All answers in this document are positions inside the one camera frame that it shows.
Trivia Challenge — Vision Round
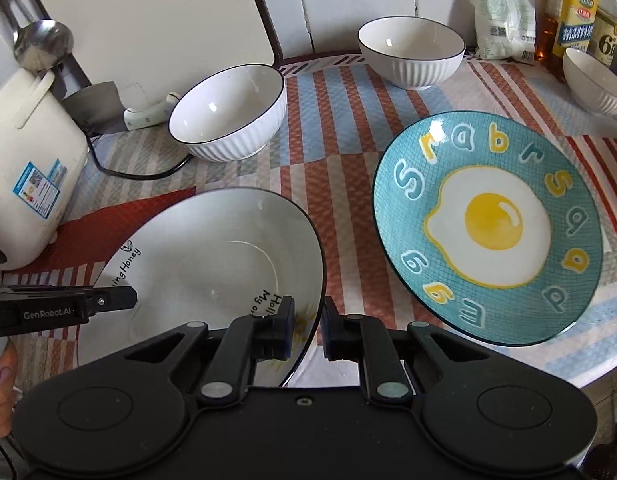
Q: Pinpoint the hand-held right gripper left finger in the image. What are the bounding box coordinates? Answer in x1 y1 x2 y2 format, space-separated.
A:
123 296 295 408

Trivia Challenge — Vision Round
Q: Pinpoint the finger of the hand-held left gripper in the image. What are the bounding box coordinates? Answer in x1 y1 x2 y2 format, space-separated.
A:
86 286 138 318

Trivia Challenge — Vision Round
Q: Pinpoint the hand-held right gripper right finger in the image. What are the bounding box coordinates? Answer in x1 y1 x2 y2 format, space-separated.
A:
322 296 494 408

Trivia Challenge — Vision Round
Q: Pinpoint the white black-rimmed printed plate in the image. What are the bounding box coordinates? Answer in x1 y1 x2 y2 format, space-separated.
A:
77 187 325 389

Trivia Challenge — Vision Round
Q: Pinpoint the white ribbed bowl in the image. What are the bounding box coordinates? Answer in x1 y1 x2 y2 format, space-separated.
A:
562 47 617 116
358 16 466 91
168 64 288 162

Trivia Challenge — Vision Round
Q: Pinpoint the person's left hand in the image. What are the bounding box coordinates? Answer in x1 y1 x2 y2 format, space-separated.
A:
0 344 20 442

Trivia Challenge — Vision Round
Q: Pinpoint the cream rice cooker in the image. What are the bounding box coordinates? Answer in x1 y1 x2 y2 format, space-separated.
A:
0 67 88 271

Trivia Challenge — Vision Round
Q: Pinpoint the blue fried egg plate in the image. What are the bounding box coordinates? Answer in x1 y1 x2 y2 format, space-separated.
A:
372 111 605 346

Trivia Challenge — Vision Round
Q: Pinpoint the striped table mat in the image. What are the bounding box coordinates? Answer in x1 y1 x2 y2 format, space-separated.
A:
3 52 617 391

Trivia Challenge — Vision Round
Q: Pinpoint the metal ladle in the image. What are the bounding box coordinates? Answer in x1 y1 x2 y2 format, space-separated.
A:
0 0 75 72

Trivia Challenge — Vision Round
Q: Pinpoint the white cutting board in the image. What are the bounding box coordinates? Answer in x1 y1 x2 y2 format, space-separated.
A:
21 0 283 92

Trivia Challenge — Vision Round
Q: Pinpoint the white salt bag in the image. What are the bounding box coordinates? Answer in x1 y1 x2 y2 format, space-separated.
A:
463 0 537 64

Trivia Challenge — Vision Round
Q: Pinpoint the yellow-label oil bottle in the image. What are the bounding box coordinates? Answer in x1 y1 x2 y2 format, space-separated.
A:
535 0 601 82

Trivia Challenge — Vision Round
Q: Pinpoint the black power cable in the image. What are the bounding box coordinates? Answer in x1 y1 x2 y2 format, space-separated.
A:
86 130 194 181

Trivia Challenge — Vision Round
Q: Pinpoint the white-handled kitchen knife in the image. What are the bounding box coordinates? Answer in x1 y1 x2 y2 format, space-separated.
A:
63 81 182 133

